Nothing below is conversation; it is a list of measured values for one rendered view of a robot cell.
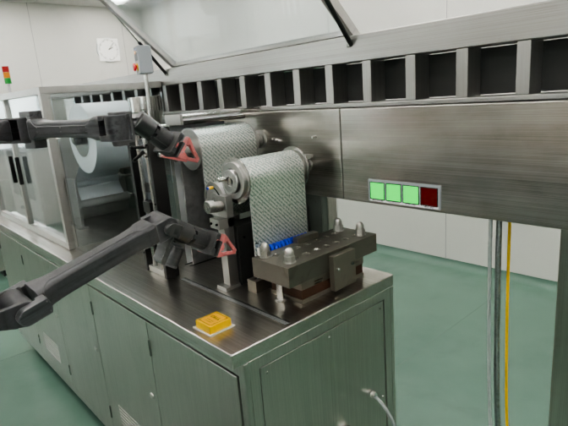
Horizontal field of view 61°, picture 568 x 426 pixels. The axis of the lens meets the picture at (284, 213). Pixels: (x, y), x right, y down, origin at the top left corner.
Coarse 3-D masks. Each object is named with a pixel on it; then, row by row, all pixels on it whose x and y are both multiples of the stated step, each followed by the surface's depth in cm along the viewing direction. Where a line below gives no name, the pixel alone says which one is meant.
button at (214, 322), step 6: (216, 312) 135; (204, 318) 132; (210, 318) 131; (216, 318) 131; (222, 318) 131; (228, 318) 131; (198, 324) 131; (204, 324) 128; (210, 324) 128; (216, 324) 128; (222, 324) 129; (228, 324) 130; (204, 330) 129; (210, 330) 127; (216, 330) 128
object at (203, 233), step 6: (198, 228) 134; (204, 228) 140; (198, 234) 133; (204, 234) 135; (210, 234) 136; (216, 234) 134; (192, 240) 133; (198, 240) 133; (204, 240) 134; (210, 240) 135; (216, 240) 134; (192, 246) 134; (198, 246) 135; (204, 246) 135; (210, 246) 135; (204, 252) 136; (210, 252) 134
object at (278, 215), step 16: (272, 192) 153; (288, 192) 157; (304, 192) 162; (256, 208) 149; (272, 208) 154; (288, 208) 158; (304, 208) 164; (256, 224) 150; (272, 224) 154; (288, 224) 159; (304, 224) 164; (256, 240) 151; (272, 240) 155
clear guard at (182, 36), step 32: (128, 0) 194; (160, 0) 183; (192, 0) 174; (224, 0) 165; (256, 0) 157; (288, 0) 150; (160, 32) 206; (192, 32) 193; (224, 32) 183; (256, 32) 173; (288, 32) 164; (320, 32) 157
